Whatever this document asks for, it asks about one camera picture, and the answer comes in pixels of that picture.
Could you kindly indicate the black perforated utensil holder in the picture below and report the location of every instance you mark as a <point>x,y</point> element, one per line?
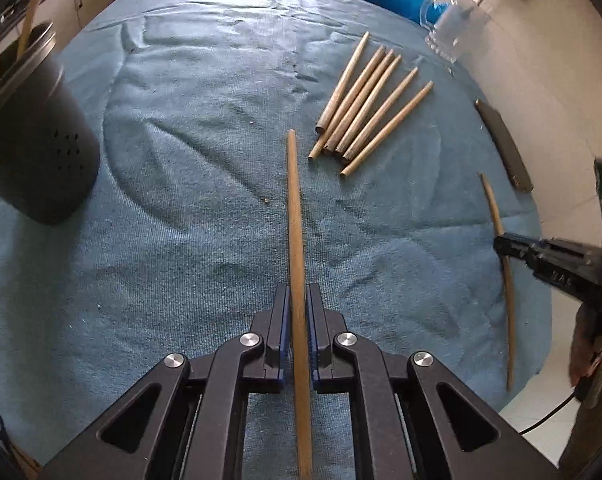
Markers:
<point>36,150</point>

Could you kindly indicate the person's right forearm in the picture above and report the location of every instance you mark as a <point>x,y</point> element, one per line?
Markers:
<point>586,435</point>

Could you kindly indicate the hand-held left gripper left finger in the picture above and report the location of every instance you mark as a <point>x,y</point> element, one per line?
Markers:
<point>282,345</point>

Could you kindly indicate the curved wooden chopstick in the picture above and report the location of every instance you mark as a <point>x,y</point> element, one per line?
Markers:
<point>492,205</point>

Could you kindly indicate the dark flat case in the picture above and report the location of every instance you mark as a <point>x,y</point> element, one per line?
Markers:
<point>506,145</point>

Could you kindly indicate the blue towel cloth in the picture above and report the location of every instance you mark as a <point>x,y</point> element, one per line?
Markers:
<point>181,210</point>

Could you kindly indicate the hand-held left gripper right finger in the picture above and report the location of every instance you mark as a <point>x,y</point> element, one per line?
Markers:
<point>312,345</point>

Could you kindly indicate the person's right hand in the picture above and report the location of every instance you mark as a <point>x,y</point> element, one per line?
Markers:
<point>581,350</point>

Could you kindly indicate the pile of wooden chopsticks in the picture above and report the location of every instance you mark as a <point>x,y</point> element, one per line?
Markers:
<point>353,110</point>

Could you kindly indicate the clear glass mug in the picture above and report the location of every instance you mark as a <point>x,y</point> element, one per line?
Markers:
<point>456,30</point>

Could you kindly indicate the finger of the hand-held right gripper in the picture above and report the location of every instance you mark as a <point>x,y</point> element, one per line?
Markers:
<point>546,260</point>

